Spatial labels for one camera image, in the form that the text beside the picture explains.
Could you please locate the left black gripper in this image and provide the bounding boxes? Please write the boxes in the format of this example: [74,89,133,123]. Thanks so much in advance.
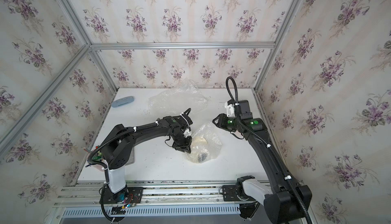
[172,131,194,153]

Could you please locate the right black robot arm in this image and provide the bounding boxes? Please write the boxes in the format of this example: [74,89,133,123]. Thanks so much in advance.
[212,76,313,224]

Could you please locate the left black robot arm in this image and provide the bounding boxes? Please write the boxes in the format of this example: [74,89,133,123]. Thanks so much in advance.
[87,108,192,223]

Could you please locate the grey flat block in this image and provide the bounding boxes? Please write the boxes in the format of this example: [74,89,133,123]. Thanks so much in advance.
[125,150,135,166]

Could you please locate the white vented panel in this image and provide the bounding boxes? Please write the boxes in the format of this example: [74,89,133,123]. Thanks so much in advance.
[62,204,240,219]

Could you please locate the pink pen cup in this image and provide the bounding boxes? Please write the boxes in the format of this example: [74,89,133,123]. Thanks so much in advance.
[83,146,104,172]

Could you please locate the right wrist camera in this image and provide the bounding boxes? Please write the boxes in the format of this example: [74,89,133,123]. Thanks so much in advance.
[224,100,253,120]

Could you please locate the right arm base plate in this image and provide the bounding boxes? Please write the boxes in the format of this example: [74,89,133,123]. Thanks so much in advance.
[219,185,256,202]

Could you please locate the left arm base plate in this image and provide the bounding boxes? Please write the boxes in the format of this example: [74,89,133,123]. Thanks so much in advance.
[99,186,144,206]

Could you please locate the aluminium front rail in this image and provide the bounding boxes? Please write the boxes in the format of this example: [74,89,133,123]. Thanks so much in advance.
[53,179,309,208]

